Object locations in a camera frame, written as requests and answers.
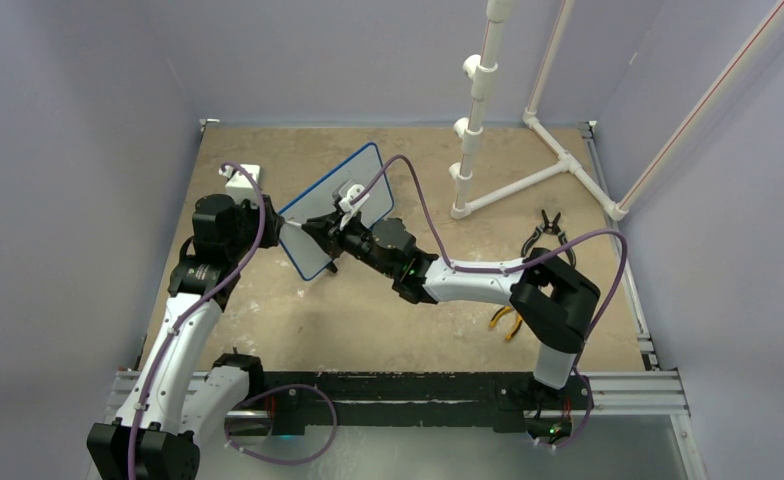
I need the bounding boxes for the blue framed whiteboard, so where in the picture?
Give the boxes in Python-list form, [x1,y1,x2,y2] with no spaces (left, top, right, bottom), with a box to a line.
[276,142,396,283]

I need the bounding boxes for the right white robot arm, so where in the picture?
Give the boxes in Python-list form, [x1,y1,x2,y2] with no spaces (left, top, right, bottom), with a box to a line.
[301,213,601,407]

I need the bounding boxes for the black handled pliers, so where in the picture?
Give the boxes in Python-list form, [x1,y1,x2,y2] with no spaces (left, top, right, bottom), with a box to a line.
[520,209,569,257]

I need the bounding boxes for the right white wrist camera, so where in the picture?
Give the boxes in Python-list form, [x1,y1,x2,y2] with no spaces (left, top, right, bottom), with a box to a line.
[333,180,369,230]

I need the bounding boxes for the white PVC pipe stand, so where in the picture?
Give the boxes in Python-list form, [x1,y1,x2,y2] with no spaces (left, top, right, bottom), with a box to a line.
[448,0,630,223]

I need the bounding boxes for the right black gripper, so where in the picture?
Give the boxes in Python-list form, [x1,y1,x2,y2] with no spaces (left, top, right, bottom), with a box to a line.
[304,209,398,279]

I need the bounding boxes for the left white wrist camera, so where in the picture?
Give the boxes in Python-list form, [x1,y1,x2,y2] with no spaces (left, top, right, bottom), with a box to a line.
[218,164,261,205]

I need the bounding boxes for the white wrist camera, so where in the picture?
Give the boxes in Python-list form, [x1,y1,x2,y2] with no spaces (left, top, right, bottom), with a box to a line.
[333,180,369,230]
[218,164,261,205]

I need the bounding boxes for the aluminium rail frame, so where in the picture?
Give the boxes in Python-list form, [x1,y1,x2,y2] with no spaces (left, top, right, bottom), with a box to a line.
[86,142,689,479]

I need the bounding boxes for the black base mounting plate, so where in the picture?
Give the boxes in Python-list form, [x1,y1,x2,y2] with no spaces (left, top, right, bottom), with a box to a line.
[250,371,594,437]

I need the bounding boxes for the white pipe with red stripe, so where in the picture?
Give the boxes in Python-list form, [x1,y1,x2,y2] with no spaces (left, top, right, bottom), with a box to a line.
[614,0,784,219]

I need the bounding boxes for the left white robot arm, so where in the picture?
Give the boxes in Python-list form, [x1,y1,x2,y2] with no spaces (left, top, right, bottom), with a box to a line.
[86,194,284,479]

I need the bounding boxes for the yellow handled pliers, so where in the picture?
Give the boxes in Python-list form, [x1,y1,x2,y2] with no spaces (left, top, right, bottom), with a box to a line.
[488,305,526,343]

